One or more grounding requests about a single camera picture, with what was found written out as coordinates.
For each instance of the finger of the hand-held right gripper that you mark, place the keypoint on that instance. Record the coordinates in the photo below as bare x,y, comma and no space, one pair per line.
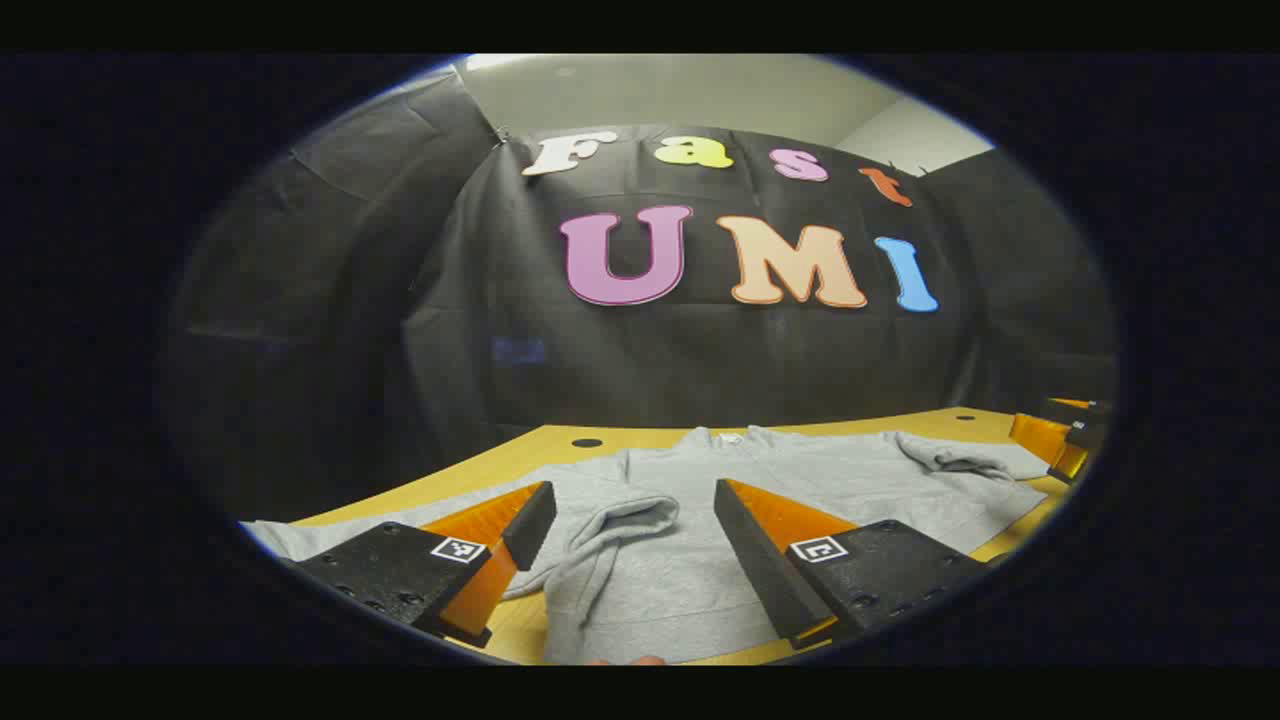
1040,438
1080,412

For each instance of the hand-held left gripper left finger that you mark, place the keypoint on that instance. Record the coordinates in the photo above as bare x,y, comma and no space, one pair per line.
530,525

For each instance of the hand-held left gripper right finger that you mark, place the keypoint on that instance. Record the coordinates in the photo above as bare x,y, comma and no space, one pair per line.
755,560

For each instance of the gray sweatshirt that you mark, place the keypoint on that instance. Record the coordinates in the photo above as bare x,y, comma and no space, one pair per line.
650,585

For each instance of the black backdrop cloth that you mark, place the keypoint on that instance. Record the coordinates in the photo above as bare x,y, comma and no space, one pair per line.
700,370

